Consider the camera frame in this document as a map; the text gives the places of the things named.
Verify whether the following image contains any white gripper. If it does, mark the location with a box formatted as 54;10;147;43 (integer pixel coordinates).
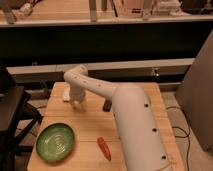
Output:
69;87;86;111

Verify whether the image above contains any white sponge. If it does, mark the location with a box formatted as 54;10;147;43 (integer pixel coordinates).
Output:
62;87;70;102

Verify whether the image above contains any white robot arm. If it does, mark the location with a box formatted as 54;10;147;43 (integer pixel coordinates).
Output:
64;65;173;171

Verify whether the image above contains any dark ceramic cup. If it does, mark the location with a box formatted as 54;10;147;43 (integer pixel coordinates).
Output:
102;100;112;112

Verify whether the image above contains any green ribbed plate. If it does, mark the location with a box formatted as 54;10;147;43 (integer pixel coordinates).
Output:
36;123;75;163

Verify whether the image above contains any red chili pepper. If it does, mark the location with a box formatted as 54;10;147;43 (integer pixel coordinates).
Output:
97;137;111;161

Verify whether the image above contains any wooden back bench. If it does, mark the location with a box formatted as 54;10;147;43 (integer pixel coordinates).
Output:
0;0;213;28

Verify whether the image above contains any grey cabinet panel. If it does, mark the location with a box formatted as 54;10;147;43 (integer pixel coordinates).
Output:
175;30;213;151

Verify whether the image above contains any grey metal rail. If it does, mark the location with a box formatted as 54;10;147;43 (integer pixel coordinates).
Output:
8;58;194;83

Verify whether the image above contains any black floor cable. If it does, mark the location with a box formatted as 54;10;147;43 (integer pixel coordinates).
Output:
165;105;192;171

